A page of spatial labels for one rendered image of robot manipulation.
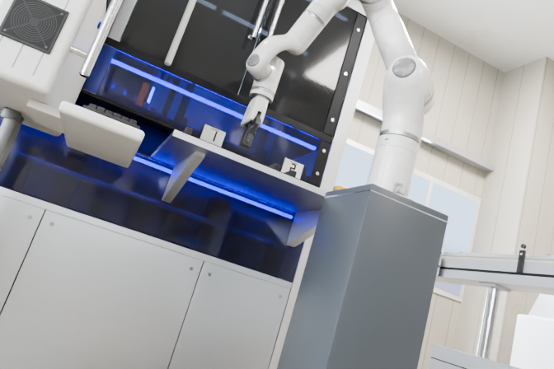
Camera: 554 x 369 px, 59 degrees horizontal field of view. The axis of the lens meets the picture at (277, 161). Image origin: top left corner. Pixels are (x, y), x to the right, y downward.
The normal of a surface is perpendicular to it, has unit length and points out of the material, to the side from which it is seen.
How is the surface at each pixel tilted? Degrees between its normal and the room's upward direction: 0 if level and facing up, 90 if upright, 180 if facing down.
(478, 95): 90
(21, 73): 90
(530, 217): 90
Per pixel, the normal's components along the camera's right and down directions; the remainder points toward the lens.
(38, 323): 0.38, -0.15
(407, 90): -0.40, 0.30
